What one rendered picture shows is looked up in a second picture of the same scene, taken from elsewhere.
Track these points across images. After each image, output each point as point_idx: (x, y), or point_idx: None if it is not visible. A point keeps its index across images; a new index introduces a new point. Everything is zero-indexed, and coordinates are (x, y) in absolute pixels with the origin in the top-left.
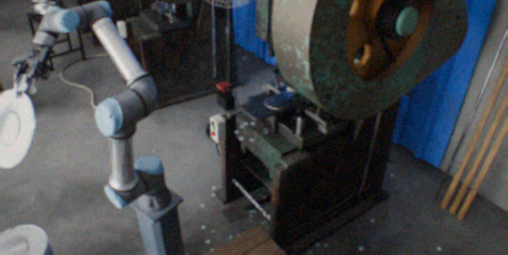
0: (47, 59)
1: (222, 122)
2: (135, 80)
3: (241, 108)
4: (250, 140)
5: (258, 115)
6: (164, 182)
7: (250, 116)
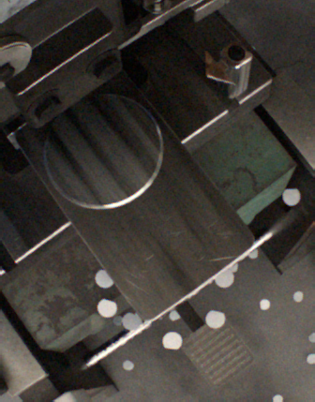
0: None
1: (76, 400)
2: None
3: (161, 314)
4: (227, 283)
5: (220, 233)
6: None
7: (223, 270)
